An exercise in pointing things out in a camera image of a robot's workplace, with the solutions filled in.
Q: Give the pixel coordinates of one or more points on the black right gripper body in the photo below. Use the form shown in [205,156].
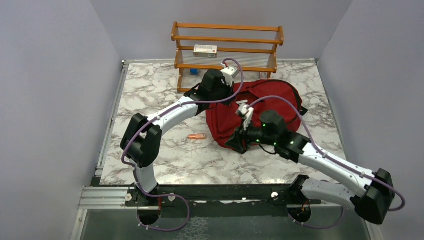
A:
[254,136]

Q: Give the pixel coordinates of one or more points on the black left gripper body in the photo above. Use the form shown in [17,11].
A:
[223,91]

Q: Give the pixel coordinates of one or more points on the red backpack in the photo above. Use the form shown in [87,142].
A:
[222,120]

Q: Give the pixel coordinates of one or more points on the brown marker pen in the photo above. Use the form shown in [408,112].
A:
[241,102]

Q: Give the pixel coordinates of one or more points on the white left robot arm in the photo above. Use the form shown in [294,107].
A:
[142,139]

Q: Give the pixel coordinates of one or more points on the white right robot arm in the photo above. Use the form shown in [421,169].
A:
[369,193]

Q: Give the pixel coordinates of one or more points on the blue pencil sharpener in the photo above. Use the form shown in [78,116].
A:
[194,71]

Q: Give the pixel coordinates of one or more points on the white red box on shelf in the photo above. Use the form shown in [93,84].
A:
[205,51]

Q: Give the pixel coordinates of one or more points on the wooden two-tier shelf rack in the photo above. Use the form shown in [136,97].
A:
[254,47]

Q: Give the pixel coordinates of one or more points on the small red white eraser box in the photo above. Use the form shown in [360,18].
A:
[263,75]

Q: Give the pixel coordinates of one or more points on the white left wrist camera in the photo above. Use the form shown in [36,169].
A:
[230,73]

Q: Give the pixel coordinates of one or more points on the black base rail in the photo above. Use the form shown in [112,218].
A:
[220,201]

